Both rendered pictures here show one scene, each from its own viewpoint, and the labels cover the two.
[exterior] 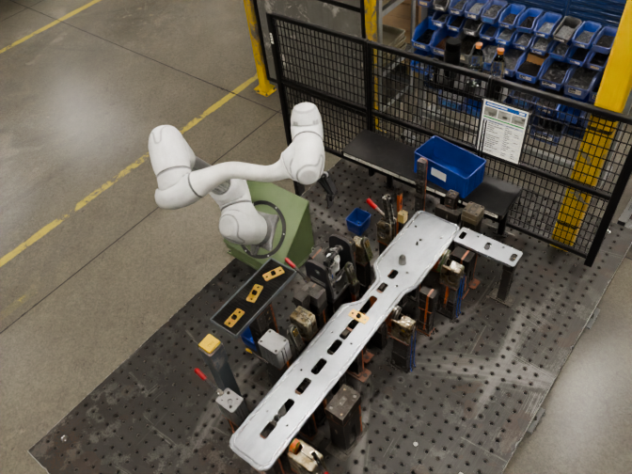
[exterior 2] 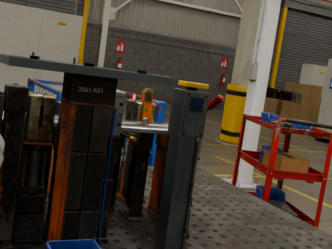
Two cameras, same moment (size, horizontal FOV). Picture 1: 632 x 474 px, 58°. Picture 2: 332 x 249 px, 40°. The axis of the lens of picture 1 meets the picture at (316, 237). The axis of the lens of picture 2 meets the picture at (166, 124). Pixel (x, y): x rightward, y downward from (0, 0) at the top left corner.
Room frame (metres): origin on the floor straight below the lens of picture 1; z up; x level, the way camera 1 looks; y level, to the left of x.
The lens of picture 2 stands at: (2.28, 0.79, 1.18)
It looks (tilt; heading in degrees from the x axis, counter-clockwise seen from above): 7 degrees down; 200
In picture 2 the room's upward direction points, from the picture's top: 8 degrees clockwise
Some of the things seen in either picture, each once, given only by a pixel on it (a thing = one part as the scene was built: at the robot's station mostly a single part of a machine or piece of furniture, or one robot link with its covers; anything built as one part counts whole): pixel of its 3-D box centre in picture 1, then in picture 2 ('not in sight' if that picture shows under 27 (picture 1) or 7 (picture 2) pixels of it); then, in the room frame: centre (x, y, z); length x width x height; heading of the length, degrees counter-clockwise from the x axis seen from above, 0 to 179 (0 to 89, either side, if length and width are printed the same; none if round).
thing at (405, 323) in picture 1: (402, 342); not in sight; (1.25, -0.30, 0.87); 0.12 x 0.09 x 0.35; 47
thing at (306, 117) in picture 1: (307, 127); not in sight; (1.56, -0.02, 1.80); 0.13 x 0.11 x 0.16; 176
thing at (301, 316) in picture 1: (308, 340); (32, 167); (1.31, 0.10, 0.89); 0.13 x 0.11 x 0.38; 47
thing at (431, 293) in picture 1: (427, 310); not in sight; (1.40, -0.44, 0.84); 0.11 x 0.08 x 0.29; 47
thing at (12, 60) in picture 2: (254, 295); (91, 70); (1.38, 0.27, 1.16); 0.37 x 0.14 x 0.02; 137
